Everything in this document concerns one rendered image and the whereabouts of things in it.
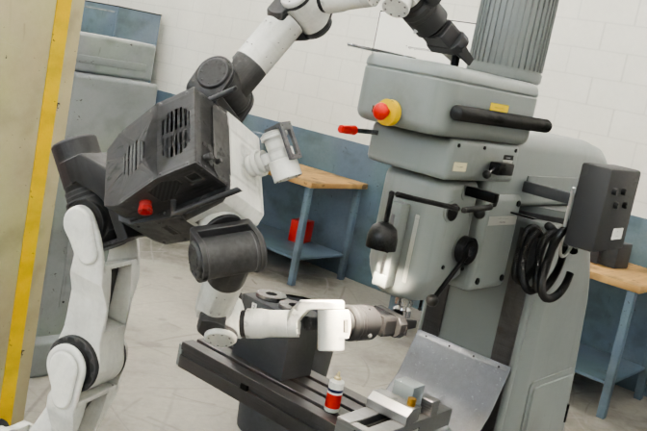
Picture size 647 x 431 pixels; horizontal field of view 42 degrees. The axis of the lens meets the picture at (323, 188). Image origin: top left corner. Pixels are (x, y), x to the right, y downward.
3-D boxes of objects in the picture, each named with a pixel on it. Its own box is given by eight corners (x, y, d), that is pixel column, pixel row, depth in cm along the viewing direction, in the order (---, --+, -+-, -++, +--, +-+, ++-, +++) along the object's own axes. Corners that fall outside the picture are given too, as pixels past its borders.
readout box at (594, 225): (596, 254, 205) (617, 169, 202) (561, 243, 211) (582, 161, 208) (627, 250, 221) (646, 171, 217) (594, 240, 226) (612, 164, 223)
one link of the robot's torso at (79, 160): (38, 149, 206) (93, 124, 199) (72, 148, 218) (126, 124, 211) (72, 259, 204) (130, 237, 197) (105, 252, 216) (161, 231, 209)
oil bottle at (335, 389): (332, 415, 222) (340, 375, 220) (321, 408, 225) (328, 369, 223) (342, 412, 225) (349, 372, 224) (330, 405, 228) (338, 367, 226)
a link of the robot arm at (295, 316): (343, 300, 200) (286, 299, 202) (343, 339, 199) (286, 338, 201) (346, 299, 206) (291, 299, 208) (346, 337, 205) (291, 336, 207)
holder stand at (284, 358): (280, 381, 238) (293, 314, 235) (231, 352, 253) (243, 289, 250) (310, 375, 247) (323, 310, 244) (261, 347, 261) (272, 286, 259)
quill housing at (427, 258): (419, 310, 203) (447, 180, 198) (352, 283, 216) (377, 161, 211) (460, 302, 218) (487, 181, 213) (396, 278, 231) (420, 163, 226)
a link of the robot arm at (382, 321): (411, 312, 210) (376, 314, 203) (403, 348, 212) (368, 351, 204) (378, 295, 220) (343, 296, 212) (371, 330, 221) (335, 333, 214)
